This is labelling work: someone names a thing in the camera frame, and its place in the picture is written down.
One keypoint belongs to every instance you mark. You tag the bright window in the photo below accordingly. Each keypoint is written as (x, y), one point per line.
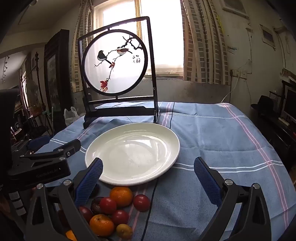
(161, 34)

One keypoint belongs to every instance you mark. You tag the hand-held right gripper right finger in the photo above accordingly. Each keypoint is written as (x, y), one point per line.
(208, 183)

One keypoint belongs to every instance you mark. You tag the dark wooden cabinet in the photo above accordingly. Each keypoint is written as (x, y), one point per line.
(272, 134)

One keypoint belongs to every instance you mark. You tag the dark brown tomato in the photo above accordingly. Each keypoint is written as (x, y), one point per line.
(94, 206)

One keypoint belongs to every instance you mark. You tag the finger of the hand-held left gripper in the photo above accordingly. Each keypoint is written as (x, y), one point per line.
(38, 141)
(64, 151)

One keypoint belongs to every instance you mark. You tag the orange mandarin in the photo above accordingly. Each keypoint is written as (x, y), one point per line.
(121, 196)
(101, 224)
(70, 236)

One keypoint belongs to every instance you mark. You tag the framed wall vent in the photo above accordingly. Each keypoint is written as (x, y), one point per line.
(233, 7)
(268, 36)

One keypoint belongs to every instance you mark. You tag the white plastic bag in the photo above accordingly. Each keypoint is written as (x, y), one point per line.
(70, 115)

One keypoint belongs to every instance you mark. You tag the black hat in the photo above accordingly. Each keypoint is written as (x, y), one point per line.
(266, 104)

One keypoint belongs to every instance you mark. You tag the computer monitor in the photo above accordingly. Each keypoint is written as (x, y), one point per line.
(291, 102)

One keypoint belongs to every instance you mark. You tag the blue striped tablecloth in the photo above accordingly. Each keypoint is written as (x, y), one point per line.
(208, 139)

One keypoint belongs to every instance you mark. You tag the yellow-green kumquat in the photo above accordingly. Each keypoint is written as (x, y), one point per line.
(124, 231)

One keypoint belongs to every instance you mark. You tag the white wall power outlet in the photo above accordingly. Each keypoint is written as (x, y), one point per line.
(239, 73)

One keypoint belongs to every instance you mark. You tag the black framed bird painting screen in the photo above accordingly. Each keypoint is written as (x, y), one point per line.
(115, 69)

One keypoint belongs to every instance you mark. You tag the red tomato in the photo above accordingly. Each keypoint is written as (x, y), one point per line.
(108, 205)
(141, 202)
(120, 216)

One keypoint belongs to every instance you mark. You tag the white round plate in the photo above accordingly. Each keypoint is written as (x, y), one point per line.
(131, 150)

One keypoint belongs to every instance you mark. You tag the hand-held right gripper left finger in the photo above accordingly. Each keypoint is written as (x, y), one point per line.
(90, 180)

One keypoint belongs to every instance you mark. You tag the dark framed painting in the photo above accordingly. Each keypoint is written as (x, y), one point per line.
(54, 74)

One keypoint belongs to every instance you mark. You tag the checked beige curtain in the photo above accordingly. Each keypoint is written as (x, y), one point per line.
(83, 46)
(203, 46)

